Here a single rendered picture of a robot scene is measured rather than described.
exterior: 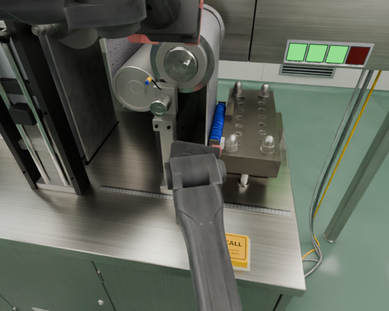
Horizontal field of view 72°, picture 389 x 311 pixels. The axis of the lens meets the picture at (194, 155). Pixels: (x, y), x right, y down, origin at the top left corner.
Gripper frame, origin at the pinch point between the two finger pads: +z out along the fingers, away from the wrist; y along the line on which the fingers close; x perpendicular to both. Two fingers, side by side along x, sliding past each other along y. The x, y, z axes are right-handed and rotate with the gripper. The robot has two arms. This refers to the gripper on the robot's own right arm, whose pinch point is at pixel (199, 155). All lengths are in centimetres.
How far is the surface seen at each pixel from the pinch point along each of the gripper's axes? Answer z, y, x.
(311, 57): 30, 29, 31
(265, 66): 277, 36, 76
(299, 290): -7.7, 25.0, -25.0
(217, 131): 13.7, 2.7, 5.3
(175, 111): 0.9, -7.1, 9.6
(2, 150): 18, -70, -10
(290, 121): 223, 63, 14
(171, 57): -4.1, -7.9, 21.0
